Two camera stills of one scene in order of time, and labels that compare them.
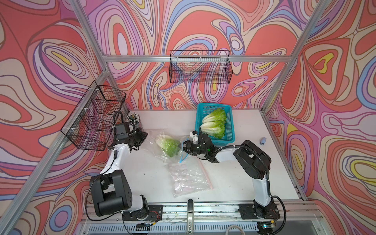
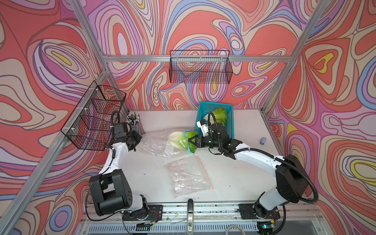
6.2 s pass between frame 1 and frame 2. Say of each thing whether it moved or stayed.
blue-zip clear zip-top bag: moved
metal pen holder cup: stayed
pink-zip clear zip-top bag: stayed
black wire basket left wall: stayed
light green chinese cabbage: stayed
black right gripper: moved
